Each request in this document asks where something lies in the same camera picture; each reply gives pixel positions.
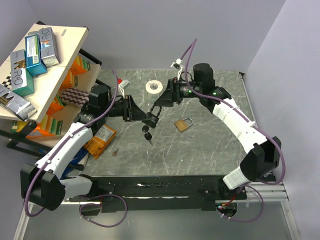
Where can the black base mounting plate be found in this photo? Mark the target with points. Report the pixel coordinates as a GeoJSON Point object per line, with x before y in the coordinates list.
{"type": "Point", "coordinates": [171, 192]}

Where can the aluminium rail frame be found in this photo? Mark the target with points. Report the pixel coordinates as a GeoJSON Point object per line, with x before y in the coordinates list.
{"type": "Point", "coordinates": [276, 222]}

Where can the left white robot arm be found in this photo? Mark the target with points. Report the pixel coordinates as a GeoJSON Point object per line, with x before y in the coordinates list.
{"type": "Point", "coordinates": [41, 183]}

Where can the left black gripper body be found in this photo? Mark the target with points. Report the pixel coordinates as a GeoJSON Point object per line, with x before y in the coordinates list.
{"type": "Point", "coordinates": [126, 112]}

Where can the brass padlock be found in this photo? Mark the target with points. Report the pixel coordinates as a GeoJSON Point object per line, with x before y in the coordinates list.
{"type": "Point", "coordinates": [183, 124]}

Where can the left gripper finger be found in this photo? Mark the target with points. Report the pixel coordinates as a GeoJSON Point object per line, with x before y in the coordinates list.
{"type": "Point", "coordinates": [134, 110]}
{"type": "Point", "coordinates": [141, 116]}

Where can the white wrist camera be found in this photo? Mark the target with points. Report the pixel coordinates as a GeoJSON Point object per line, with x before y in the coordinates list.
{"type": "Point", "coordinates": [122, 84]}
{"type": "Point", "coordinates": [178, 66]}

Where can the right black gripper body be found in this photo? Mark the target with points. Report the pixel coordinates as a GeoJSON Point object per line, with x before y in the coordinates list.
{"type": "Point", "coordinates": [178, 90]}

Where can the white tape roll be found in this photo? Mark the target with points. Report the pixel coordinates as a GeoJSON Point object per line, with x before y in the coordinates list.
{"type": "Point", "coordinates": [154, 89]}

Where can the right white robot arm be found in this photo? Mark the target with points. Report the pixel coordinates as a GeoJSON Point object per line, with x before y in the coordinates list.
{"type": "Point", "coordinates": [262, 152]}

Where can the blue snack bag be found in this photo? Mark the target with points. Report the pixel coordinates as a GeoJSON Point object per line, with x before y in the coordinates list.
{"type": "Point", "coordinates": [75, 162]}

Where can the orange snack bag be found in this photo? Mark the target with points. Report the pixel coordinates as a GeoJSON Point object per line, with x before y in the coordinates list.
{"type": "Point", "coordinates": [97, 144]}

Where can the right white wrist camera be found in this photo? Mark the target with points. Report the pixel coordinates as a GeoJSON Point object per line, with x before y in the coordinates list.
{"type": "Point", "coordinates": [178, 66]}

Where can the blue teal carton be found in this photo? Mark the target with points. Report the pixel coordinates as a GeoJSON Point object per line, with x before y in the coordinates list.
{"type": "Point", "coordinates": [34, 63]}

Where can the silver RIO box upright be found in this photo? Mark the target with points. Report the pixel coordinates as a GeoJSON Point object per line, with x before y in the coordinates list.
{"type": "Point", "coordinates": [48, 47]}

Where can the black key bunch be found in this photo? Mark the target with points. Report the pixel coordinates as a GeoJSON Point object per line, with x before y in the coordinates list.
{"type": "Point", "coordinates": [147, 134]}

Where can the silver crumpled box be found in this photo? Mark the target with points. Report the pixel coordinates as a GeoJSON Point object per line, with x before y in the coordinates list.
{"type": "Point", "coordinates": [22, 108]}

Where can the silver teal RIO box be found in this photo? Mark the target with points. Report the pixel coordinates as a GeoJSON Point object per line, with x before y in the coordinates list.
{"type": "Point", "coordinates": [21, 80]}

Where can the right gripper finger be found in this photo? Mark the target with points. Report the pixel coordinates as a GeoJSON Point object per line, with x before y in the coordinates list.
{"type": "Point", "coordinates": [167, 92]}
{"type": "Point", "coordinates": [163, 102]}

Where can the orange sponge pack stack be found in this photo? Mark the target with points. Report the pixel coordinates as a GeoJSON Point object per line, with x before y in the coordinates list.
{"type": "Point", "coordinates": [50, 126]}

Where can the small brass key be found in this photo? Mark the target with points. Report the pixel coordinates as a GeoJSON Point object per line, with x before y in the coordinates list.
{"type": "Point", "coordinates": [115, 152]}

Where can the black padlock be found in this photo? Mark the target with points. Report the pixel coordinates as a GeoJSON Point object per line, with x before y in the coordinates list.
{"type": "Point", "coordinates": [153, 118]}

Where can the beige black shelf rack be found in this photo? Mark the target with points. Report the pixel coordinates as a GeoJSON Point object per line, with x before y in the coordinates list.
{"type": "Point", "coordinates": [69, 43]}

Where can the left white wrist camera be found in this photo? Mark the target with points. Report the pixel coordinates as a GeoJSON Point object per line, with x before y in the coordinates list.
{"type": "Point", "coordinates": [122, 84]}

